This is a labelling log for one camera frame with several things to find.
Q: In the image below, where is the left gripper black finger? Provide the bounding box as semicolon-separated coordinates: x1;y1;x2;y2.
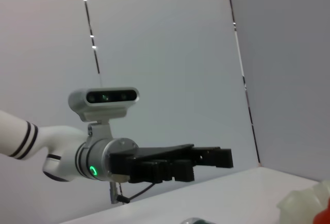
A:
128;159;194;184
192;146;234;169

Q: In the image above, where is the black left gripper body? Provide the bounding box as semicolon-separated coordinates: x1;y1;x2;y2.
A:
109;143;195;178

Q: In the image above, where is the clear water bottle green label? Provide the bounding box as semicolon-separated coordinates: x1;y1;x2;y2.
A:
180;217;217;224

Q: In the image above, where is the red-orange toy orange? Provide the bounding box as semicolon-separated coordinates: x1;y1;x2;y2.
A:
311;205;330;224

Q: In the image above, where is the pale green glass fruit plate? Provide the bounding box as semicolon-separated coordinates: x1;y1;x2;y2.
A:
276;180;330;224

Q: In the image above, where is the left gripper cable with plug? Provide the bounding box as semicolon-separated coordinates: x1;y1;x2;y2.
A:
109;181;155;205

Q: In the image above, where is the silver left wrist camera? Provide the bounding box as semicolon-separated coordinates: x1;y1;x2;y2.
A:
68;87;140;142

